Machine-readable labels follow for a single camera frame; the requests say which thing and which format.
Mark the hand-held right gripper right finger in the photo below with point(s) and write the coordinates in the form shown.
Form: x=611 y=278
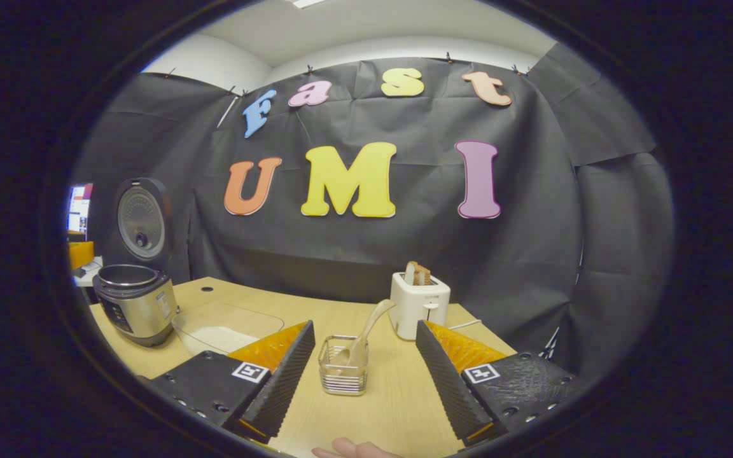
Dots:
x=446 y=388

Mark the white side table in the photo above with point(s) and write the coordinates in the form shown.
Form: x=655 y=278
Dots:
x=90 y=270

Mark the black backdrop cloth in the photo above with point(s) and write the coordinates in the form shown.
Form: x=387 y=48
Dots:
x=404 y=248

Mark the black and silver rice cooker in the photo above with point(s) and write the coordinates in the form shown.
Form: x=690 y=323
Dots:
x=137 y=308

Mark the wooden spoon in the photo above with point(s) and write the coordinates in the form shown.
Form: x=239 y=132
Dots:
x=366 y=331

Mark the toasted bread slice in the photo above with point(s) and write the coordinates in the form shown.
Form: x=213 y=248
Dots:
x=417 y=273

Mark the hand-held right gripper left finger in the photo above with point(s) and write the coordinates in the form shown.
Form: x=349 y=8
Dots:
x=287 y=381

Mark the computer monitor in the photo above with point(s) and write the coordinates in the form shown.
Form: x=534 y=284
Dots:
x=79 y=210

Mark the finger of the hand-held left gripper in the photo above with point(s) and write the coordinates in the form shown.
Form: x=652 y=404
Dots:
x=80 y=254

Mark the clear glass dish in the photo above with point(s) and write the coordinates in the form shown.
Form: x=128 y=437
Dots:
x=239 y=315

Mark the white toaster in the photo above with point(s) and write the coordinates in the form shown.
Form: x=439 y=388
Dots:
x=414 y=308

